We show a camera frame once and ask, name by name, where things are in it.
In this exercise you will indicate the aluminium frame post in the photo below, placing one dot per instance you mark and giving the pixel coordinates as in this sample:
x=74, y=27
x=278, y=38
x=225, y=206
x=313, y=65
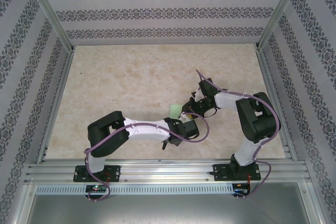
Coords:
x=281, y=6
x=47, y=6

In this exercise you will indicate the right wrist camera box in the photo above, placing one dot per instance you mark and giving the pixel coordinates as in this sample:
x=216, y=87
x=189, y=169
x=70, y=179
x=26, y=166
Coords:
x=199, y=95

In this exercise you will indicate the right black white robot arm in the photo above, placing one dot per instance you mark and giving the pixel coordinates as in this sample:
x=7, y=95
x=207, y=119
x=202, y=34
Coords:
x=260, y=121

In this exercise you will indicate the light green paper sheet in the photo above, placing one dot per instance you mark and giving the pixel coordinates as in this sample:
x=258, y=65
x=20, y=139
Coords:
x=175, y=111

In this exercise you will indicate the circuit board with green light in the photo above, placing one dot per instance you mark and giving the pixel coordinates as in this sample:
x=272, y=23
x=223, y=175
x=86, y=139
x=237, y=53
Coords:
x=95, y=189

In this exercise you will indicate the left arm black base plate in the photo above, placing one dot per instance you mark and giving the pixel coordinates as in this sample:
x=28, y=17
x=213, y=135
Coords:
x=114, y=172

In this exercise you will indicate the grey sheet metal tray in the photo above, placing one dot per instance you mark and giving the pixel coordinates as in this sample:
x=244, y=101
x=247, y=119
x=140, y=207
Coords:
x=168, y=211

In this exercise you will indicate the circuit board with blue light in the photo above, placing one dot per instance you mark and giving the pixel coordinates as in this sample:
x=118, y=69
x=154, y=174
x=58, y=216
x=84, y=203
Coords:
x=240, y=187

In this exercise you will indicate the long aluminium mounting rail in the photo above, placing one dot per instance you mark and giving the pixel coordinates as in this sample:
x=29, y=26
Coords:
x=168, y=170

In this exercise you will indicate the aluminium table side rail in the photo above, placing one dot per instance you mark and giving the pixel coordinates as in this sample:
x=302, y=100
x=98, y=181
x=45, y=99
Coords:
x=267, y=77
x=56, y=103

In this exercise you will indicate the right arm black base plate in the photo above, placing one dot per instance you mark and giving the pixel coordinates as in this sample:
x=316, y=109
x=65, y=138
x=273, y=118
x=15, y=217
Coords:
x=219, y=171

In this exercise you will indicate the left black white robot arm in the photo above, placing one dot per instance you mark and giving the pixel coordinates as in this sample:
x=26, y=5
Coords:
x=107, y=134

